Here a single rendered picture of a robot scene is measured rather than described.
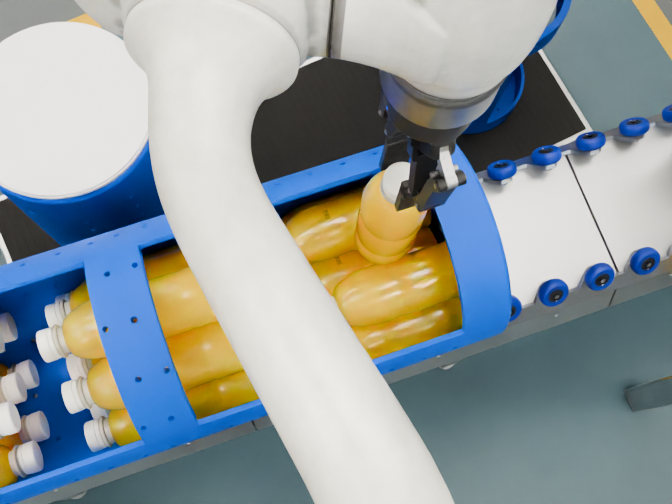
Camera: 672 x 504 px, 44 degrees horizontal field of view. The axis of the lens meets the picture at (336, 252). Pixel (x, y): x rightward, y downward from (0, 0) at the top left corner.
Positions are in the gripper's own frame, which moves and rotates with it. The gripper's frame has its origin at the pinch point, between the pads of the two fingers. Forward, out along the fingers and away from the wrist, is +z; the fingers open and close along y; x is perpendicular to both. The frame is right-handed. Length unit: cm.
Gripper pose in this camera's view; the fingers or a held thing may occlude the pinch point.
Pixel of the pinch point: (404, 172)
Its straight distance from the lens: 82.1
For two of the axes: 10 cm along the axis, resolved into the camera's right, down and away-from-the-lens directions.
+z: -0.4, 2.5, 9.7
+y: -3.3, -9.2, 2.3
